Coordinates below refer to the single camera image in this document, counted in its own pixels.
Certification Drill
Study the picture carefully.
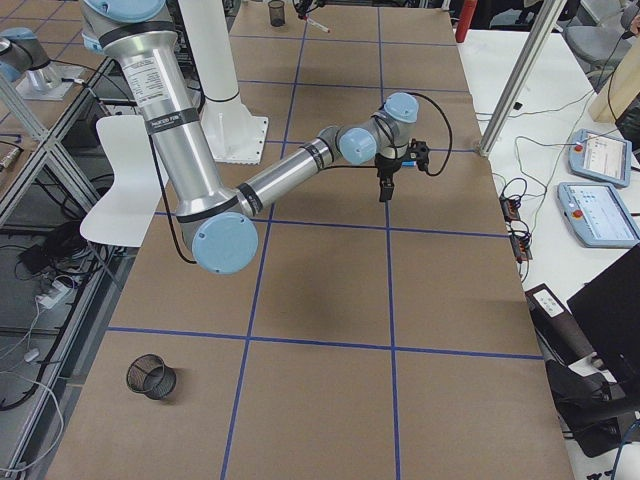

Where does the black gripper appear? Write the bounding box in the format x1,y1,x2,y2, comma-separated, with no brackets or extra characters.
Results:
374,154,403,202

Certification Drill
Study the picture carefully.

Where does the white plastic chair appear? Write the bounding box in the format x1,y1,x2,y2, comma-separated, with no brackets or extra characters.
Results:
80,115,168,247

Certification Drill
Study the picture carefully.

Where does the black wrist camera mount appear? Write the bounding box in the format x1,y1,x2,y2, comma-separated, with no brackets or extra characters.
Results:
402,139,430,173

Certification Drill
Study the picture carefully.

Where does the red fire extinguisher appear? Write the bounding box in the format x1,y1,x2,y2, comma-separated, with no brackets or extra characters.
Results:
455,0,478,43

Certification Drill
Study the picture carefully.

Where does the aluminium frame post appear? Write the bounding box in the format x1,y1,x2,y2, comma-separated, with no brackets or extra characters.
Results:
477,0,565,158

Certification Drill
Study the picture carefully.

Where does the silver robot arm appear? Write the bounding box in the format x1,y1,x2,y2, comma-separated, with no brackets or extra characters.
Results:
1,27,70,101
81,1,419,274

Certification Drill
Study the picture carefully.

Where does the near black mesh cup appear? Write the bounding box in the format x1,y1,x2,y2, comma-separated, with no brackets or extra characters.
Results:
125,354,177,400

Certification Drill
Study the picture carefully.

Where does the red and white marker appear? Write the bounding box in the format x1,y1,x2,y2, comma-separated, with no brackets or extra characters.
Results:
305,17,331,34

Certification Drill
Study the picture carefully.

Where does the teach pendant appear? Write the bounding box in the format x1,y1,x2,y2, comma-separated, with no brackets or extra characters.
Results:
557,182,639,248
568,129,632,188

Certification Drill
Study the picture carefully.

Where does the black laptop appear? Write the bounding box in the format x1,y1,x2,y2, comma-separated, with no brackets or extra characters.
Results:
568,246,639,393

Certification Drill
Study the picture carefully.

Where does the near teach pendant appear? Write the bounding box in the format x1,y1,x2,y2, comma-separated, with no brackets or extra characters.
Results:
557,182,639,248

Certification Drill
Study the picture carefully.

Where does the far teach pendant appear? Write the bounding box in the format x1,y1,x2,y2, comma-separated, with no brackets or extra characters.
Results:
568,129,632,188

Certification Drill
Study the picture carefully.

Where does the black mesh cup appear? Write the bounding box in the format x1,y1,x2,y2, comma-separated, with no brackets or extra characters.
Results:
267,0,286,28
125,354,177,400

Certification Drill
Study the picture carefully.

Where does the far black mesh cup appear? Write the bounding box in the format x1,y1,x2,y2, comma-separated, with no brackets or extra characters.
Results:
267,0,286,28

